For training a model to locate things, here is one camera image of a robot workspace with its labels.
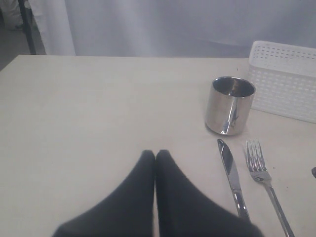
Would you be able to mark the shiny steel cup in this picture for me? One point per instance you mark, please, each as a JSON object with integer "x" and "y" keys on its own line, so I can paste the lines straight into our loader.
{"x": 229, "y": 103}

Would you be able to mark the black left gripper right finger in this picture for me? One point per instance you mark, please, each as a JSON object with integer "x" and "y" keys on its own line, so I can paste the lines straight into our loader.
{"x": 184, "y": 211}

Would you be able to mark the silver metal fork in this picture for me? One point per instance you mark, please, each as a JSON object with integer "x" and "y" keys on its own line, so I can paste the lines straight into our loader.
{"x": 259, "y": 173}

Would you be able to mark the white perforated plastic basket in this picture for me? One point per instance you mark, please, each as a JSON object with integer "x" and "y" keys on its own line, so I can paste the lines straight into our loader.
{"x": 285, "y": 79}

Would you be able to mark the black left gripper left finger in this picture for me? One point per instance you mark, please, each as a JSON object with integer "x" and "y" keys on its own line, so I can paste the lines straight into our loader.
{"x": 126, "y": 212}

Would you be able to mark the silver table knife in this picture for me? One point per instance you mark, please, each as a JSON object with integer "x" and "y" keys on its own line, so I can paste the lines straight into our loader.
{"x": 233, "y": 179}

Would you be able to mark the black metal frame leg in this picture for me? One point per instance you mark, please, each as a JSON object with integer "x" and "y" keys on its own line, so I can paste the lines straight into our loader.
{"x": 27, "y": 28}

